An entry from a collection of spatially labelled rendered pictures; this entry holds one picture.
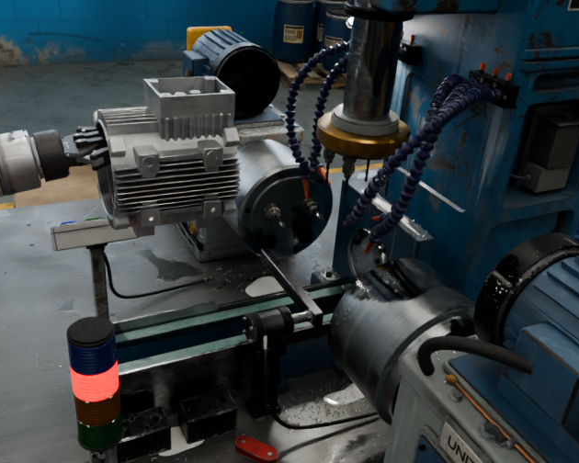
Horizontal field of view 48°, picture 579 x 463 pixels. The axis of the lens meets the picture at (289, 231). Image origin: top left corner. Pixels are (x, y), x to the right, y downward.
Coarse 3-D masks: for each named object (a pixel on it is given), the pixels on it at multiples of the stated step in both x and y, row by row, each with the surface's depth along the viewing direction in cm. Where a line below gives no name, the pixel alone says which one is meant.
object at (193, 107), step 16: (144, 80) 104; (160, 80) 105; (176, 80) 106; (192, 80) 107; (208, 80) 107; (144, 96) 105; (160, 96) 96; (176, 96) 97; (192, 96) 98; (208, 96) 100; (224, 96) 101; (160, 112) 98; (176, 112) 99; (192, 112) 100; (208, 112) 101; (224, 112) 102; (160, 128) 99; (176, 128) 99; (192, 128) 101; (208, 128) 102; (224, 128) 103
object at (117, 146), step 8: (96, 112) 104; (96, 120) 104; (232, 128) 102; (120, 136) 95; (224, 136) 102; (232, 136) 102; (112, 144) 95; (120, 144) 95; (224, 144) 103; (232, 144) 103; (112, 152) 94; (120, 152) 95; (232, 200) 108; (224, 208) 107; (232, 208) 108; (120, 216) 101; (128, 216) 101; (120, 224) 100; (128, 224) 101
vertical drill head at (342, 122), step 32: (352, 32) 115; (384, 32) 112; (352, 64) 117; (384, 64) 115; (352, 96) 119; (384, 96) 118; (320, 128) 122; (352, 128) 119; (384, 128) 119; (352, 160) 121
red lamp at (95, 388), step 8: (112, 368) 85; (72, 376) 85; (80, 376) 84; (88, 376) 83; (96, 376) 84; (104, 376) 84; (112, 376) 86; (80, 384) 84; (88, 384) 84; (96, 384) 84; (104, 384) 85; (112, 384) 86; (80, 392) 85; (88, 392) 85; (96, 392) 85; (104, 392) 86; (112, 392) 87; (88, 400) 85; (96, 400) 86
